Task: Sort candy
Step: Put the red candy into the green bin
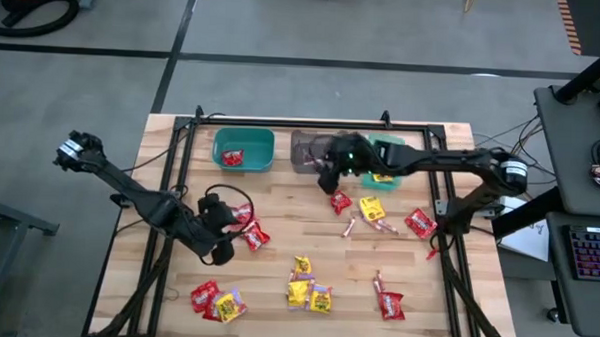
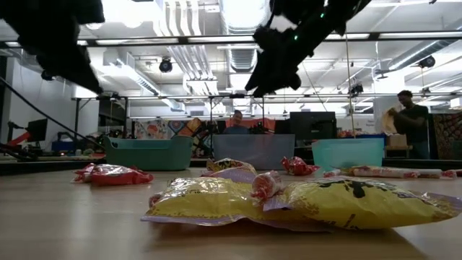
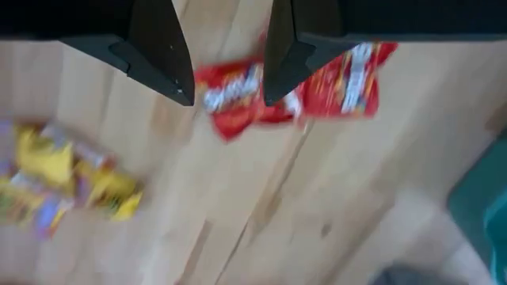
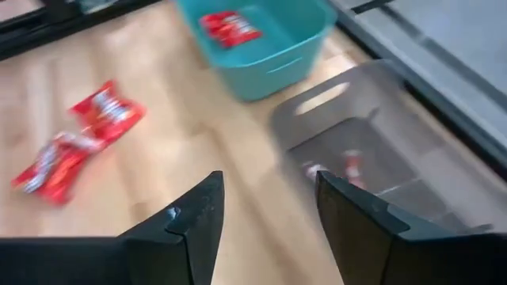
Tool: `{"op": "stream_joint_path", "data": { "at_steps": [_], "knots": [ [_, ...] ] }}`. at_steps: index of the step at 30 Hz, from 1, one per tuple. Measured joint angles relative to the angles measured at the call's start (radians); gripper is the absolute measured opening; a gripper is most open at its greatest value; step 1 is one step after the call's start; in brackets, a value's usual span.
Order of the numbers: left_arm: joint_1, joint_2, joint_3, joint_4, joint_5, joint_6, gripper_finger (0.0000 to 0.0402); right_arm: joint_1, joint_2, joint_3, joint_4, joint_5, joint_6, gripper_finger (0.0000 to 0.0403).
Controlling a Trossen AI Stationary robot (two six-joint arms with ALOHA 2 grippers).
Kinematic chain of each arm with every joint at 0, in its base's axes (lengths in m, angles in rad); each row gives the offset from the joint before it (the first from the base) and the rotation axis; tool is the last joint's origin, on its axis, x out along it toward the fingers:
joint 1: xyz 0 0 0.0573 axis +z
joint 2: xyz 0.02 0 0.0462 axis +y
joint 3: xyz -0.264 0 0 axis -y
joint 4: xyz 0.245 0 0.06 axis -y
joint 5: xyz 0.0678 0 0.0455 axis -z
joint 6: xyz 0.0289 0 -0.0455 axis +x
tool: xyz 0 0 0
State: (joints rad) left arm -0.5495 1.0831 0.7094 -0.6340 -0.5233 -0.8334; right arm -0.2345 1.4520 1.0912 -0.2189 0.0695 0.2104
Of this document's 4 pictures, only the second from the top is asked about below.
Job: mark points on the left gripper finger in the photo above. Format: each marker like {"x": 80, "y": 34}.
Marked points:
{"x": 76, "y": 68}

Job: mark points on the red Skittles candy bag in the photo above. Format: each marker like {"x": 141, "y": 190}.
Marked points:
{"x": 297, "y": 167}
{"x": 115, "y": 177}
{"x": 449, "y": 174}

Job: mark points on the yellow Sour Patch bag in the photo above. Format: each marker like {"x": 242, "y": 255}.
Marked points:
{"x": 209, "y": 202}
{"x": 231, "y": 169}
{"x": 361, "y": 206}

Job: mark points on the pink candy roll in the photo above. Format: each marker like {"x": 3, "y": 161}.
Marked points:
{"x": 265, "y": 186}
{"x": 382, "y": 172}

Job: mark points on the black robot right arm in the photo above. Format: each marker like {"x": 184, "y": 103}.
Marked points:
{"x": 335, "y": 14}

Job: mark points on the black ceiling spotlight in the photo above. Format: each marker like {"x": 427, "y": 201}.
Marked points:
{"x": 427, "y": 62}
{"x": 47, "y": 75}
{"x": 165, "y": 65}

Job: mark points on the orange cloth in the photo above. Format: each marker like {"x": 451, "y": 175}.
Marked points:
{"x": 269, "y": 121}

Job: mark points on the large black monitor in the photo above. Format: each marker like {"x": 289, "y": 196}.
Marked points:
{"x": 313, "y": 124}

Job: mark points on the person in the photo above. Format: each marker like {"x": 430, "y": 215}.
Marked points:
{"x": 415, "y": 122}
{"x": 236, "y": 122}

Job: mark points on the grey translucent plastic bin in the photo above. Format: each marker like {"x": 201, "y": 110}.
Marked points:
{"x": 252, "y": 150}

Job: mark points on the small black monitor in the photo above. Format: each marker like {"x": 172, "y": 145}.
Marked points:
{"x": 37, "y": 130}

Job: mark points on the blue storage box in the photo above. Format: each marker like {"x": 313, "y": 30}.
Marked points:
{"x": 61, "y": 146}

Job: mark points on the light turquoise plastic bin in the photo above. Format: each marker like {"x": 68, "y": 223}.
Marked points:
{"x": 346, "y": 153}

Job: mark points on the colourful patterned quilt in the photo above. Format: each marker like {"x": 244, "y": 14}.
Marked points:
{"x": 159, "y": 128}

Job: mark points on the dark teal plastic bin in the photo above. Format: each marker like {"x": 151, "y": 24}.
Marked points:
{"x": 148, "y": 155}

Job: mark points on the cardboard box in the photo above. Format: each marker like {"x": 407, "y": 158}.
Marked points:
{"x": 397, "y": 140}

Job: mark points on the dark patterned quilt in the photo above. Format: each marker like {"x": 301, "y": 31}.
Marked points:
{"x": 447, "y": 133}

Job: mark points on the black workstation frame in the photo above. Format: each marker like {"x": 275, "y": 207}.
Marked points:
{"x": 325, "y": 95}

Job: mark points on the silver ventilation duct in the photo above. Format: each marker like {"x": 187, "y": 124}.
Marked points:
{"x": 238, "y": 59}

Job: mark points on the black aluminium rig frame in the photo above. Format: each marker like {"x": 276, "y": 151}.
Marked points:
{"x": 43, "y": 168}

